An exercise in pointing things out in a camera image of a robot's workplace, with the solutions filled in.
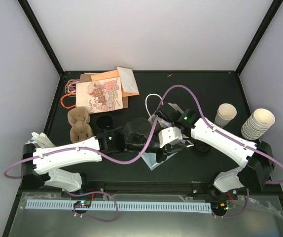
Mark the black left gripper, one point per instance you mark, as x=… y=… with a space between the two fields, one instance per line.
x=167 y=149

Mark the brown pulp cup carrier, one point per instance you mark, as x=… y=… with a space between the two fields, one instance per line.
x=79 y=119

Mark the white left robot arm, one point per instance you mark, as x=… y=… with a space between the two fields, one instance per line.
x=44 y=166

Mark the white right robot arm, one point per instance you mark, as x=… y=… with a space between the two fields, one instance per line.
x=254 y=168

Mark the black coffee cup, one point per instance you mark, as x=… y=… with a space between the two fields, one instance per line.
x=104 y=122

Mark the black cup lid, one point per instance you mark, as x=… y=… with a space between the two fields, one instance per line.
x=201 y=148

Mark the single white paper cup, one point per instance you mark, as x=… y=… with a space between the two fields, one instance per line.
x=225 y=113

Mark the illustrated greeting card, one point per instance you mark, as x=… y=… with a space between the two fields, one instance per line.
x=100 y=96

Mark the stack of white paper cups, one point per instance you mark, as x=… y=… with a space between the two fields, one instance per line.
x=257 y=124

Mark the rubber bands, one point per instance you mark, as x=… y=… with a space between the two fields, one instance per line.
x=70 y=91

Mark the brown cardboard sleeve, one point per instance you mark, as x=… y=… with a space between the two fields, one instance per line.
x=86 y=77

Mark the white plastic cutlery pile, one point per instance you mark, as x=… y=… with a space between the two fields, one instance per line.
x=40 y=140

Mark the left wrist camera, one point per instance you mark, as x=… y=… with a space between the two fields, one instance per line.
x=170 y=135

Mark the light blue cable duct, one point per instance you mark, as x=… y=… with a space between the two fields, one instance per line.
x=137 y=206

